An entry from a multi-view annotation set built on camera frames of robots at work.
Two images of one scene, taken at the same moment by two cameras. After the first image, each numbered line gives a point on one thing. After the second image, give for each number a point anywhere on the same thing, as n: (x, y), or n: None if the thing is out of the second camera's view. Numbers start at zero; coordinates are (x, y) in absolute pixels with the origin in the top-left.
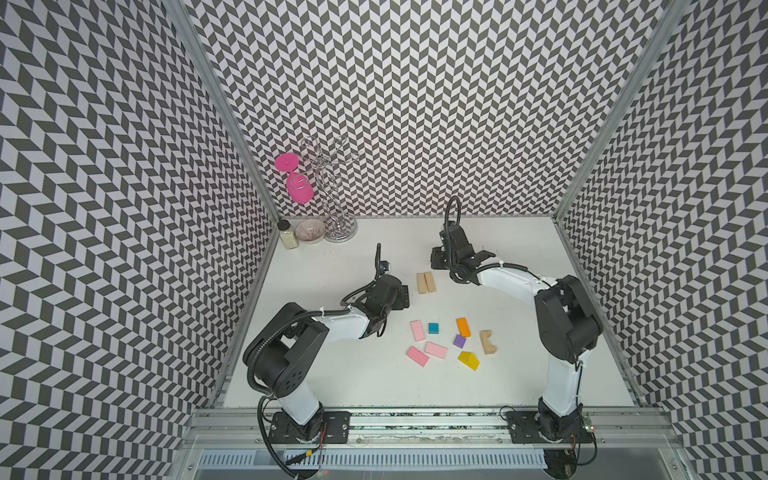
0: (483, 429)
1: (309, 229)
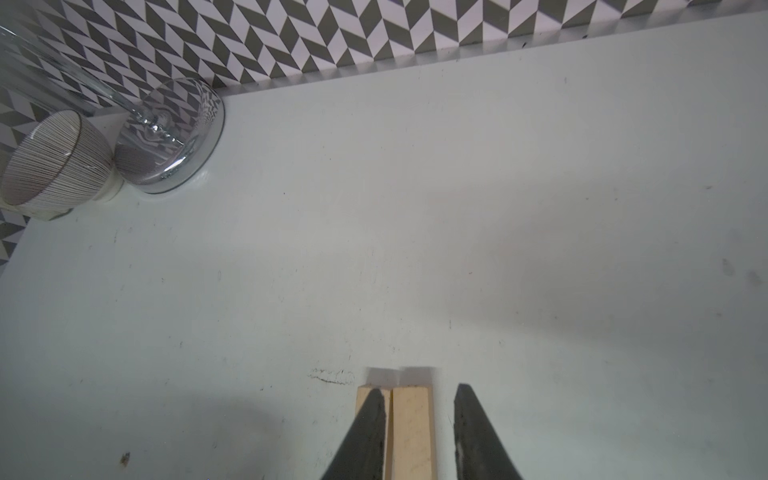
0: None
1: (59, 163)
